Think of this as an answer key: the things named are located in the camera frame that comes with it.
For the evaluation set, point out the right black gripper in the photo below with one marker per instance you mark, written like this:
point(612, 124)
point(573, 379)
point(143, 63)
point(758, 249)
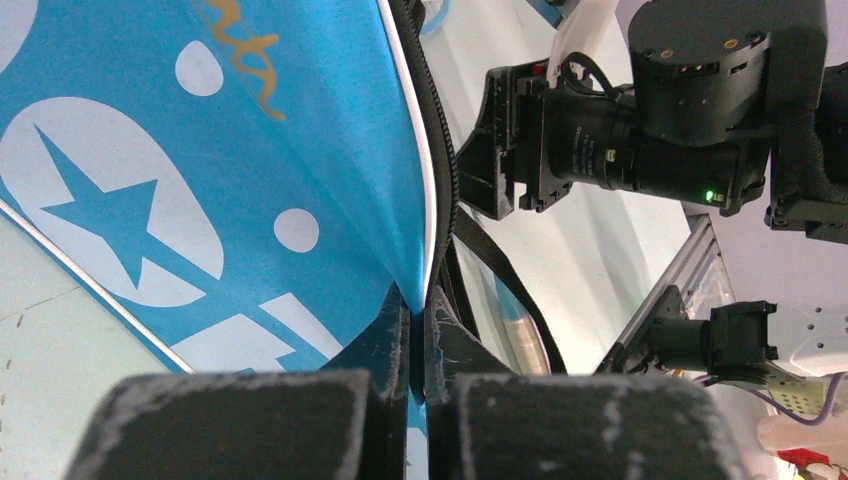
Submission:
point(501, 164)

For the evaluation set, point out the blue badminton racket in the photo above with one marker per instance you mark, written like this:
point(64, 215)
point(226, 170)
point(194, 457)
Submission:
point(521, 333)

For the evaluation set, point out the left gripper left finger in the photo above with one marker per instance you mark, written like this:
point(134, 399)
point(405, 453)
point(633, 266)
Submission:
point(346, 420)

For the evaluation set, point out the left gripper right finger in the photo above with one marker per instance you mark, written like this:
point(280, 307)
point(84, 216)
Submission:
point(486, 422)

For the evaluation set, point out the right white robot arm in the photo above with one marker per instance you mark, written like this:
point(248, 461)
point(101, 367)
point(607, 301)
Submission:
point(729, 100)

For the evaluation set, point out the blue racket cover bag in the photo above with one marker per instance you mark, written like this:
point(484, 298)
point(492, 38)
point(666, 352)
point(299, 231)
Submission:
point(195, 186)

